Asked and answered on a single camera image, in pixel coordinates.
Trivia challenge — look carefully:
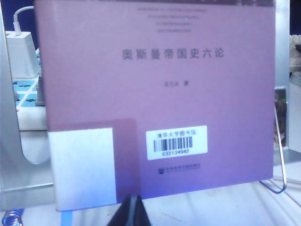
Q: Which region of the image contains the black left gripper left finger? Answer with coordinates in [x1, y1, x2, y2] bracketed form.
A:
[110, 194, 134, 226]

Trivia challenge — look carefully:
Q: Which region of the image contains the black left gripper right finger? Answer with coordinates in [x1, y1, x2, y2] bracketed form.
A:
[131, 194, 155, 226]

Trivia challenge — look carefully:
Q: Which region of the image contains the pink hardcover book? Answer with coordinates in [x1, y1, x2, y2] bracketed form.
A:
[32, 0, 277, 212]

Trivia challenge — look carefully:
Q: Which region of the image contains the white power strip blue pattern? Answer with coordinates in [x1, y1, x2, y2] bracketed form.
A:
[11, 77, 48, 130]

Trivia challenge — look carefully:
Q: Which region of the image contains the white charger block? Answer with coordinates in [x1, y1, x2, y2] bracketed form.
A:
[5, 32, 40, 80]

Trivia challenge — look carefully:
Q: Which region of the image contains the metal wire page holder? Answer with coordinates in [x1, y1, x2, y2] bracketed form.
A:
[258, 110, 288, 194]

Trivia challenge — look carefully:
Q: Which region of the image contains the white charger cable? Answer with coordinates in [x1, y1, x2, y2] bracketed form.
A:
[13, 6, 35, 36]

